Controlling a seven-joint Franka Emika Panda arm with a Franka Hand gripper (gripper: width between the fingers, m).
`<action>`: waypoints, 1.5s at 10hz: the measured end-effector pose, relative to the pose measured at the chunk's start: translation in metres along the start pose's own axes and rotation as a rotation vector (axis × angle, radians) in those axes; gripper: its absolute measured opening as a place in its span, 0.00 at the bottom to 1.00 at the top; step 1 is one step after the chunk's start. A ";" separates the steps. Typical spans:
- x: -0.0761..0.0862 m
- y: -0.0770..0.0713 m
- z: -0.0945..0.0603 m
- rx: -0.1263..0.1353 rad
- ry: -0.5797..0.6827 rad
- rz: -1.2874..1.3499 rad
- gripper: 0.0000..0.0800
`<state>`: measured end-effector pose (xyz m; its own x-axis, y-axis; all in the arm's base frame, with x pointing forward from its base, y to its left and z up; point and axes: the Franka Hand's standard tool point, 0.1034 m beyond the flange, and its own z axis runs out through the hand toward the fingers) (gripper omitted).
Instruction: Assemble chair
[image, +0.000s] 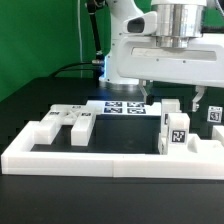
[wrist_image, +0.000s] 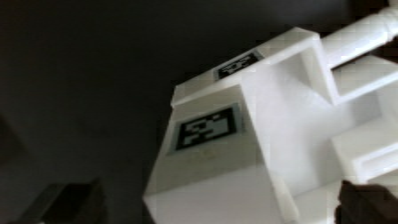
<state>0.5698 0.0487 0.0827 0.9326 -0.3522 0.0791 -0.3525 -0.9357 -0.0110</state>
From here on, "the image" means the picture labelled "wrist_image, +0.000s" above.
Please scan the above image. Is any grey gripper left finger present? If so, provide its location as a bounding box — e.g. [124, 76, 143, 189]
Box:
[10, 179, 106, 224]

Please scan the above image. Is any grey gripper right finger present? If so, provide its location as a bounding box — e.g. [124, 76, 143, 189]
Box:
[333, 180, 398, 224]

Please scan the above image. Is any white chair seat part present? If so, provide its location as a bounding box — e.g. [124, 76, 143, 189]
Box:
[170, 4, 398, 224]

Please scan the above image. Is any white chair leg block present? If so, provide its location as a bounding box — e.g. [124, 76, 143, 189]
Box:
[143, 86, 298, 224]

